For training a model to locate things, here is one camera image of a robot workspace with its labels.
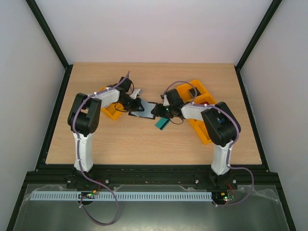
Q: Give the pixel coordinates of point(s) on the black frame post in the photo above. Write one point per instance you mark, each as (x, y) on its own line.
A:
(32, 4)
(273, 7)

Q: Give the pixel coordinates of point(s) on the right black frame post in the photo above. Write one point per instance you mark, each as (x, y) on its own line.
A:
(273, 7)

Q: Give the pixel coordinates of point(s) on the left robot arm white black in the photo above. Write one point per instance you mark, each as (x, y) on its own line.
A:
(84, 116)

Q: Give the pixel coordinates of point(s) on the black item in bin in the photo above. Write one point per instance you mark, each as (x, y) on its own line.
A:
(193, 92)

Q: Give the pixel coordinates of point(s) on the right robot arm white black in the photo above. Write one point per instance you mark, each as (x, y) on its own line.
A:
(221, 125)

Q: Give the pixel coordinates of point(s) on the teal credit card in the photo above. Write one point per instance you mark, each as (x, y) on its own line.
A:
(162, 123)

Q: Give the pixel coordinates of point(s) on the left black frame post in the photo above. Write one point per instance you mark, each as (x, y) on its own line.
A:
(32, 4)

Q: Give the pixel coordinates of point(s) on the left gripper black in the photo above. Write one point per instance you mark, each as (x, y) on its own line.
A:
(137, 105)

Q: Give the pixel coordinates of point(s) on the yellow three-compartment bin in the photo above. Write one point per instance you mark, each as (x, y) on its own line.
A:
(195, 106)

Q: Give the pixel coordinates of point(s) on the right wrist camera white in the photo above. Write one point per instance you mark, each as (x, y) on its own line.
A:
(165, 100)

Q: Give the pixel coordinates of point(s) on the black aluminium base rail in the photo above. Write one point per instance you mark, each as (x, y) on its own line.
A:
(199, 177)

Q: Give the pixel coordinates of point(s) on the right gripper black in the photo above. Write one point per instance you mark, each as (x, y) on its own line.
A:
(158, 110)

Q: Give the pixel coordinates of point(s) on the white slotted cable duct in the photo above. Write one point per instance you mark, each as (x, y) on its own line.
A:
(122, 196)

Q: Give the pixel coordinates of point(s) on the small yellow bin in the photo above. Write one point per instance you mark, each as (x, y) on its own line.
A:
(110, 105)

